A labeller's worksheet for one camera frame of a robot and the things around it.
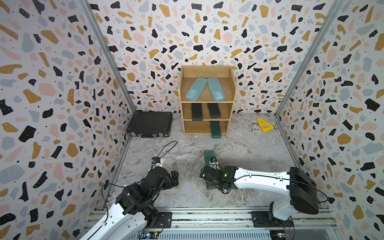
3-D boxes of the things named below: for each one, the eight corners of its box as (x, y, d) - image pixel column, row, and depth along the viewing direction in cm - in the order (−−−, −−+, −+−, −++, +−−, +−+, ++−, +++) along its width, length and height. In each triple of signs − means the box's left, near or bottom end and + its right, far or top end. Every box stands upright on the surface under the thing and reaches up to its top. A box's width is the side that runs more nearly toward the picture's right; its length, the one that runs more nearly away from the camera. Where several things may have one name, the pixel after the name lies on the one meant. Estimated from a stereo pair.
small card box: (253, 132, 113) (254, 130, 112) (251, 124, 119) (251, 122, 117) (260, 132, 113) (261, 130, 112) (257, 124, 119) (258, 122, 117)
